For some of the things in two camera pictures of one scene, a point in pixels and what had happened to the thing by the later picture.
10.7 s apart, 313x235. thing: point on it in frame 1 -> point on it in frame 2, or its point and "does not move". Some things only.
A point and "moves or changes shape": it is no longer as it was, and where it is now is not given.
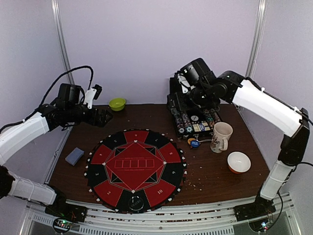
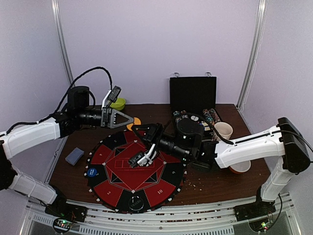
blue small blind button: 194,143 moves or changes shape
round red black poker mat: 139,162 does not move
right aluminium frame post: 257,38 does not move
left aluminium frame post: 63,40 does not move
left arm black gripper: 100,122 -> 109,117
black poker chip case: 190,120 does not move
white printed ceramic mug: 222,131 does not move
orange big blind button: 190,139 moves or changes shape
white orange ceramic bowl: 238,162 does not move
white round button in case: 194,118 does not move
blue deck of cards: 74,156 does not move
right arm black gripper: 174,99 -> 153,136
